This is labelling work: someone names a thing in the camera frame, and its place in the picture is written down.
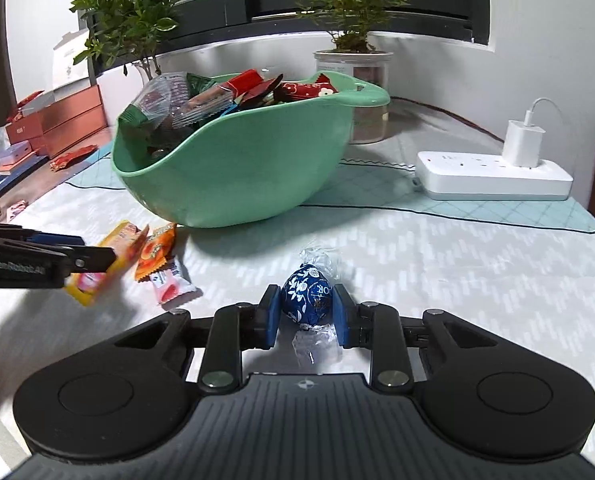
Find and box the white power strip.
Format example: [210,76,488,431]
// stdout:
[415,151,575,202]

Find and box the dark brown long packet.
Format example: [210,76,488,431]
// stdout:
[238,75,284,109]

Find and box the pink and white small packet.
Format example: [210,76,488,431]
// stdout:
[149,256,199,310]

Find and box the dark framed window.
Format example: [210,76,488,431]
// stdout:
[85,0,493,69]

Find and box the orange snack packet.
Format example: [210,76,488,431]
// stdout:
[135,223,178,282]

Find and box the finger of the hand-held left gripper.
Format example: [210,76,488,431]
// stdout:
[0,243,118,289]
[0,222,86,248]

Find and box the white charger cable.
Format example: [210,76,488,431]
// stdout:
[525,97,581,164]

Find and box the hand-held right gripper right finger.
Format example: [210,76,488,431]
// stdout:
[333,287,498,393]

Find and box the yellow snack packet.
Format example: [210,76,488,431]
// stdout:
[64,220,151,307]

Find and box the orange stacked box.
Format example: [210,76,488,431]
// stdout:
[5,84,107,159]

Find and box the white cardboard box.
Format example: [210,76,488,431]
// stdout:
[52,30,91,89]

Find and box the red flowered packet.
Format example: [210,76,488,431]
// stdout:
[276,74,339,105]

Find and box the thin-leaf plant in clear pot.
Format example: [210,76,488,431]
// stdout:
[282,0,411,145]

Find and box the green plastic bowl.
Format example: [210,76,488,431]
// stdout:
[112,72,391,229]

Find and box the small red foil packet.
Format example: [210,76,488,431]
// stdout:
[50,145,98,171]

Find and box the long red snack packet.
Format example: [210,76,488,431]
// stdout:
[226,69,264,95]

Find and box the blue foil chocolate ball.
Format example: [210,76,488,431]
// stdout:
[280,246,341,367]

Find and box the clear bag of brown snacks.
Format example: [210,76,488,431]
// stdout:
[118,72,218,159]

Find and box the white charger plug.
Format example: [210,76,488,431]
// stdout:
[502,120,547,168]

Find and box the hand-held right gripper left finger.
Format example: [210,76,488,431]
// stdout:
[115,284,282,393]

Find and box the white and pink small box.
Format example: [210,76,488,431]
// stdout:
[0,141,33,169]

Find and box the blue flat box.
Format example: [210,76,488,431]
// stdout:
[0,155,51,177]

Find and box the leafy plant in glass vase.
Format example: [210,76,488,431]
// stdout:
[70,0,211,86]

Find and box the orange brown snack bar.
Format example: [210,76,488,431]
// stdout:
[184,85,234,111]

